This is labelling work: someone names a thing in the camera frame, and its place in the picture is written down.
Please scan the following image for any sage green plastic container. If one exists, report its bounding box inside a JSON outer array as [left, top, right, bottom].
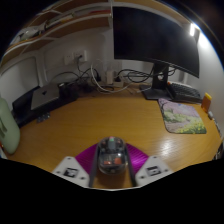
[[0, 96, 21, 155]]

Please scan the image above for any black cable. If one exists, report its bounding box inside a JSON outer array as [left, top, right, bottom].
[[49, 57, 102, 86]]

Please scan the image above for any black box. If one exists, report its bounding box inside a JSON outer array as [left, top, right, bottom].
[[11, 81, 80, 128]]

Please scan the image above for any transparent computer mouse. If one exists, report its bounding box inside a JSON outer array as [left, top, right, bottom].
[[97, 135, 128, 176]]

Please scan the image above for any silver mini computer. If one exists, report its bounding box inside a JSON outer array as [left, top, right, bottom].
[[30, 83, 61, 112]]

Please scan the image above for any black computer monitor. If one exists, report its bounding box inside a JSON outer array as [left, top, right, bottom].
[[112, 5, 201, 101]]

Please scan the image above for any white charger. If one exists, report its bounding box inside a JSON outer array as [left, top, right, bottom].
[[105, 69, 115, 85]]

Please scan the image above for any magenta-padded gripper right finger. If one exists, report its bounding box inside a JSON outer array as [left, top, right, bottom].
[[123, 142, 175, 188]]

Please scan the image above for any white cable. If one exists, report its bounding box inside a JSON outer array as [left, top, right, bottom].
[[94, 71, 134, 94]]

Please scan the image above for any black keyboard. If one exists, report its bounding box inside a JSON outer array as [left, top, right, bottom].
[[168, 81, 204, 104]]

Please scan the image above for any landscape print mouse pad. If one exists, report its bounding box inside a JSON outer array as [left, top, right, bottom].
[[157, 97, 208, 135]]

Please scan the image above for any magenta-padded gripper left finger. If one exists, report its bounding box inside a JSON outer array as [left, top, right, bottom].
[[52, 143, 101, 189]]

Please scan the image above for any orange container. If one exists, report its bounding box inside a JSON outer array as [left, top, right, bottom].
[[200, 92, 213, 113]]

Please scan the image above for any white light bar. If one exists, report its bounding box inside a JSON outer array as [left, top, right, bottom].
[[189, 22, 196, 37]]

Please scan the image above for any white wall socket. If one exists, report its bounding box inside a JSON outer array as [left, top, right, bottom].
[[63, 49, 88, 66]]

